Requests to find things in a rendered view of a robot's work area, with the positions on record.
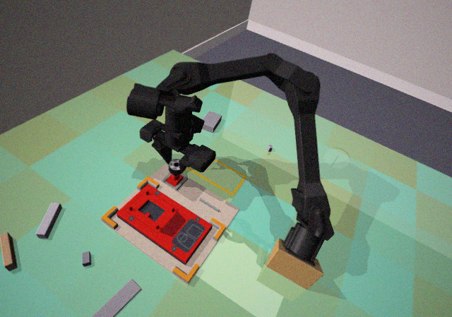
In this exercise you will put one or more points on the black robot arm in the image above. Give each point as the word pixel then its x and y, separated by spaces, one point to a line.
pixel 302 92

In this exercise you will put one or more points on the black wheel with grey hub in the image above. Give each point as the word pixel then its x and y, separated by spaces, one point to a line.
pixel 172 169

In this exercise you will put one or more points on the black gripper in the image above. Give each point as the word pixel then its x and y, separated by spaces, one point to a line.
pixel 167 139

